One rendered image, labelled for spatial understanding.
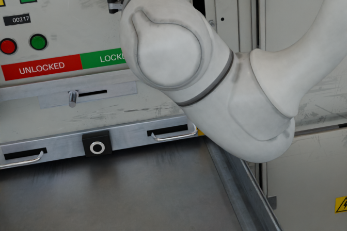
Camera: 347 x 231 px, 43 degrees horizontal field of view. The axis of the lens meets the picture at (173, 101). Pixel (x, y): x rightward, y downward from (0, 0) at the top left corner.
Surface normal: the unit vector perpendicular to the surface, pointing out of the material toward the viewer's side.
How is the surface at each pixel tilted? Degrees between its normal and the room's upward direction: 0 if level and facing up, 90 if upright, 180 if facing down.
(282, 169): 90
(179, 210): 0
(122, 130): 90
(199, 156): 0
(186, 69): 92
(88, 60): 90
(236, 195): 0
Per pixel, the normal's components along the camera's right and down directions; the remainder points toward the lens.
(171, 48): 0.11, 0.27
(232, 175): -0.11, -0.89
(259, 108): -0.04, 0.47
